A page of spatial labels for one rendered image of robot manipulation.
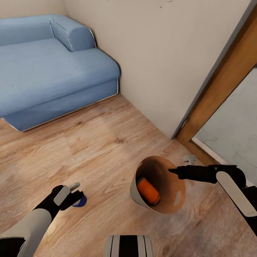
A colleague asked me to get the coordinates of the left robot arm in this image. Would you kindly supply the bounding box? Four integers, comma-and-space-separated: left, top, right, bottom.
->
0, 182, 85, 257

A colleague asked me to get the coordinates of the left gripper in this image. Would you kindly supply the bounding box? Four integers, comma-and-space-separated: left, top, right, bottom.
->
61, 190, 85, 211

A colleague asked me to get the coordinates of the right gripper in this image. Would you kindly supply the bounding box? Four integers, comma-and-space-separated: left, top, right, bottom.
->
169, 165, 202, 182

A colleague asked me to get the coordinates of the trash can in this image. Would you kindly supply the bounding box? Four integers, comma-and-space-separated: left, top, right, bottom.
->
130, 156, 186, 215

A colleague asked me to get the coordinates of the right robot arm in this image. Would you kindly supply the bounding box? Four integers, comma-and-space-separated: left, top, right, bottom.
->
169, 155, 257, 236

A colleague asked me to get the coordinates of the robot trunk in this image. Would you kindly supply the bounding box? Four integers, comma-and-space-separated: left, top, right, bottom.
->
103, 235, 154, 257

